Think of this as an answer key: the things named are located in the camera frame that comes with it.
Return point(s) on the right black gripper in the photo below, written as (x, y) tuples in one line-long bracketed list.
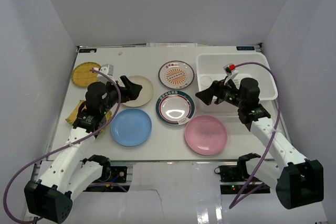
[(216, 89)]

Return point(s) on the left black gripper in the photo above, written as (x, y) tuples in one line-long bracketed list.
[(123, 90)]

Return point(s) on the cream plate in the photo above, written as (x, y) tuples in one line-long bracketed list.
[(146, 92)]

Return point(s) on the green rimmed white plate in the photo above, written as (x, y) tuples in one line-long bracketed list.
[(175, 108)]

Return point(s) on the orange sunburst plate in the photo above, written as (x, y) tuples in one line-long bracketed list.
[(176, 75)]

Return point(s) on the blue plate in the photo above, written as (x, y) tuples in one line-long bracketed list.
[(131, 127)]

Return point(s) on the yellow woven plate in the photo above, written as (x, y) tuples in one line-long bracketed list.
[(82, 77), (88, 116)]

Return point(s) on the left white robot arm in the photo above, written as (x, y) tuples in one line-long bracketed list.
[(51, 196)]

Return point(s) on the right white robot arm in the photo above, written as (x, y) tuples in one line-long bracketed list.
[(297, 180)]

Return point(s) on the white plastic bin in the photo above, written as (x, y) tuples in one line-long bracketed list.
[(210, 67)]

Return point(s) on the pink plate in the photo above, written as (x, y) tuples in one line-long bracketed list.
[(206, 135)]

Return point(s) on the papers at back edge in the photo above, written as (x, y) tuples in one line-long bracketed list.
[(171, 44)]

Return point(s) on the right corner label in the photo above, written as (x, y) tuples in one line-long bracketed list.
[(245, 48)]

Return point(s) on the corner label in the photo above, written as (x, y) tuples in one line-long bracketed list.
[(245, 48), (87, 50)]

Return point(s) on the left corner label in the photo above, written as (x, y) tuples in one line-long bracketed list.
[(87, 50)]

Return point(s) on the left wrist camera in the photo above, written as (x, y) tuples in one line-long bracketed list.
[(107, 69)]

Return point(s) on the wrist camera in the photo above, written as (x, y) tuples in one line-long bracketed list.
[(231, 72), (107, 69)]

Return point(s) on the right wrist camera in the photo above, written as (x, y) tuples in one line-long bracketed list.
[(231, 72)]

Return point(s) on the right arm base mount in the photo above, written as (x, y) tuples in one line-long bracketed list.
[(231, 182)]

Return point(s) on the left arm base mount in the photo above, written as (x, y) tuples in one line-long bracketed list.
[(116, 183)]

